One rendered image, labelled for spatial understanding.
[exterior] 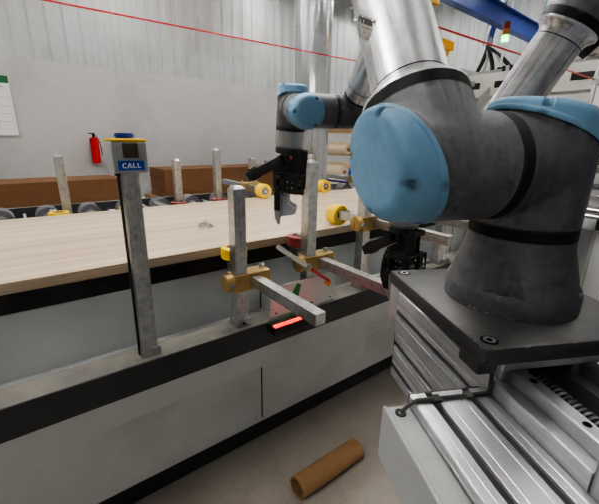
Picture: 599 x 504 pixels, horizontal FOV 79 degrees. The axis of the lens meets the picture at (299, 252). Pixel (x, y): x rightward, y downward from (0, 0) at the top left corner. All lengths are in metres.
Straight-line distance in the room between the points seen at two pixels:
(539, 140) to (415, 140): 0.14
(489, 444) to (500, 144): 0.28
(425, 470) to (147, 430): 1.15
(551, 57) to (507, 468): 0.60
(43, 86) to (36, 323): 7.02
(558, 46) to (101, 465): 1.53
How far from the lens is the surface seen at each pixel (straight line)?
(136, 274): 0.93
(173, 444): 1.52
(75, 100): 8.06
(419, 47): 0.44
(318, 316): 0.83
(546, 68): 0.77
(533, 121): 0.45
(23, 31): 8.14
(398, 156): 0.35
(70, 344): 1.21
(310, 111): 0.84
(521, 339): 0.44
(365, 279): 1.04
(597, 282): 3.44
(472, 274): 0.48
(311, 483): 1.53
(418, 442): 0.42
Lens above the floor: 1.23
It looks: 17 degrees down
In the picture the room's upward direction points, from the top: 1 degrees clockwise
